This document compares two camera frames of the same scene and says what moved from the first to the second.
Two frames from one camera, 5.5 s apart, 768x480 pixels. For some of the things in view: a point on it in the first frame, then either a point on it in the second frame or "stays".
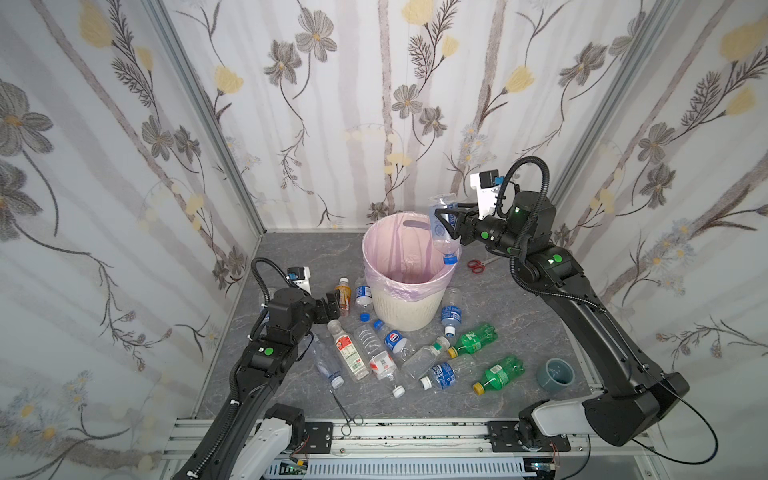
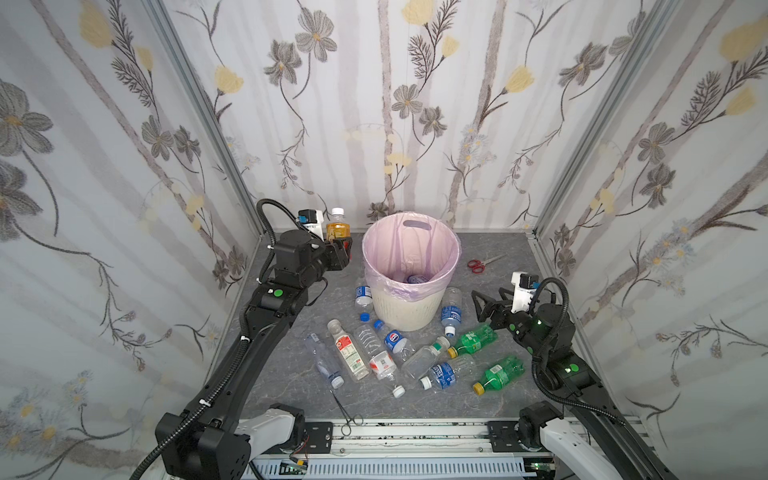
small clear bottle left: [324, 362] stays
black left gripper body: [329, 306] -> [335, 251]
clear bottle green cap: [419, 362] stays
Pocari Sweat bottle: [451, 312] stays
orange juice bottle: [345, 296] -> [338, 227]
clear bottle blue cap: [447, 374] stays
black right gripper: [459, 224] -> [501, 309]
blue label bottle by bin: [363, 296] stays
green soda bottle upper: [472, 342] stays
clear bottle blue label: [441, 236] -> [413, 279]
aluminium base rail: [413, 448] stays
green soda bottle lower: [499, 374] stays
